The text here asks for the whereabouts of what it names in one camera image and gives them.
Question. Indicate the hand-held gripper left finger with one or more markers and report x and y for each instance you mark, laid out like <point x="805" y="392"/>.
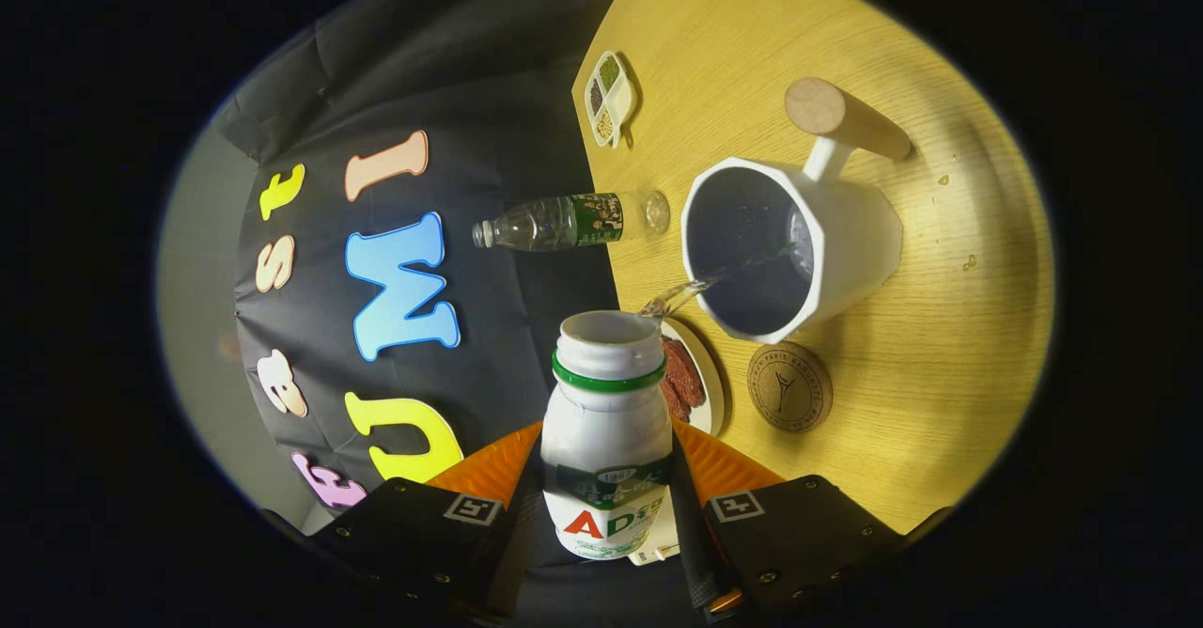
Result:
<point x="524" y="515"/>

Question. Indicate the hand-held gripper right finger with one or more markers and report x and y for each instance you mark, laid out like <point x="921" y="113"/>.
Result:
<point x="691" y="543"/>

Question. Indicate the round cork coaster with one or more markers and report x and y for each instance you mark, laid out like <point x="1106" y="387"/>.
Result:
<point x="789" y="388"/>

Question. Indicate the clear plastic water bottle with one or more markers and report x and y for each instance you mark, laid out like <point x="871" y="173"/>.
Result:
<point x="554" y="224"/>

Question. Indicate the red dried meat slice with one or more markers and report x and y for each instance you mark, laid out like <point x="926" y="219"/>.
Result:
<point x="675" y="404"/>
<point x="686" y="369"/>

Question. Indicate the white round plate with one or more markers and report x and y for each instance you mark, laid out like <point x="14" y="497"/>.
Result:
<point x="711" y="384"/>

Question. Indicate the wooden table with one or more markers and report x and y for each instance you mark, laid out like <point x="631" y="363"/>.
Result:
<point x="940" y="374"/>

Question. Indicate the white divided dish with grains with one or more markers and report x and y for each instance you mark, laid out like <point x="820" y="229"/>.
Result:
<point x="620" y="102"/>

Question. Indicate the black backdrop cloth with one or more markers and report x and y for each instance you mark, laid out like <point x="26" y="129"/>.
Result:
<point x="451" y="92"/>

